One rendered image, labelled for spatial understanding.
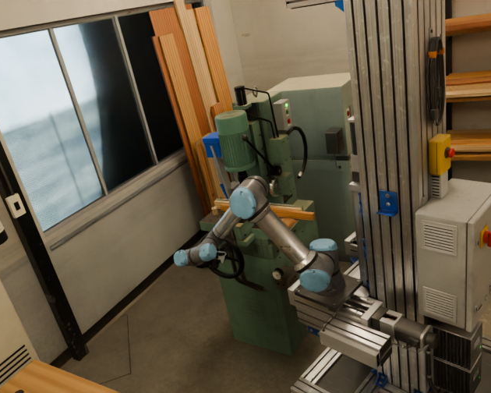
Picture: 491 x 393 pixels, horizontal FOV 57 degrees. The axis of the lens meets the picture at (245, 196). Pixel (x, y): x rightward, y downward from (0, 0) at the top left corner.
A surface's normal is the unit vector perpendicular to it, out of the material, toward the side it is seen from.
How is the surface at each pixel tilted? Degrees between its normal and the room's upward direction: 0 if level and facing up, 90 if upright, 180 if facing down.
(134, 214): 90
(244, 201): 84
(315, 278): 96
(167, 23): 88
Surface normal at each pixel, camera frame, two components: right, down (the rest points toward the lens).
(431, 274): -0.68, 0.41
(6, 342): 0.86, 0.04
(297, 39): -0.47, 0.44
